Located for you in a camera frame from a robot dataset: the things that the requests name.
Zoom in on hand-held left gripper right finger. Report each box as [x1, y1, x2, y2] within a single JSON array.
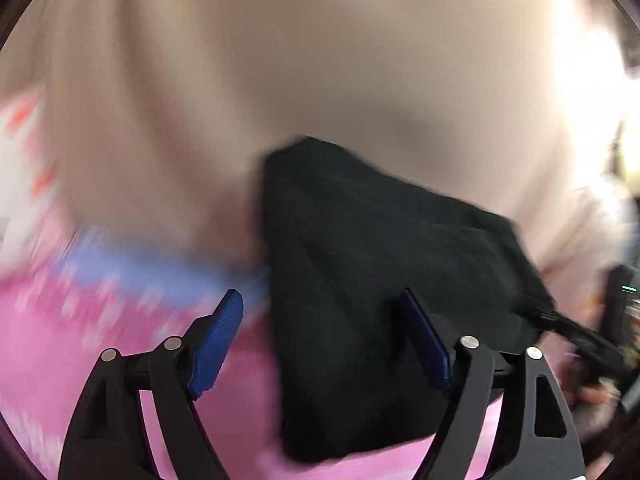
[[400, 287, 587, 480]]

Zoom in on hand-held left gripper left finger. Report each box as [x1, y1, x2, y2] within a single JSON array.
[[59, 288, 245, 480]]

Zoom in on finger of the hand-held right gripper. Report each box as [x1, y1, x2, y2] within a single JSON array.
[[520, 302, 626, 378]]

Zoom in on black pants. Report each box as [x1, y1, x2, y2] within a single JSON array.
[[260, 136, 558, 463]]

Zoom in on pink rose bedsheet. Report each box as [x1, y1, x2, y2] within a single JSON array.
[[0, 255, 506, 480]]

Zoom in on lilac striped cloth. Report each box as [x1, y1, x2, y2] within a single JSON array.
[[52, 232, 273, 306]]

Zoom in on white pink cartoon pillow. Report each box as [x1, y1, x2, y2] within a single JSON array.
[[0, 87, 68, 261]]

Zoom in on beige cloth cover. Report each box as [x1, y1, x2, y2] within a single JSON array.
[[0, 0, 631, 286]]

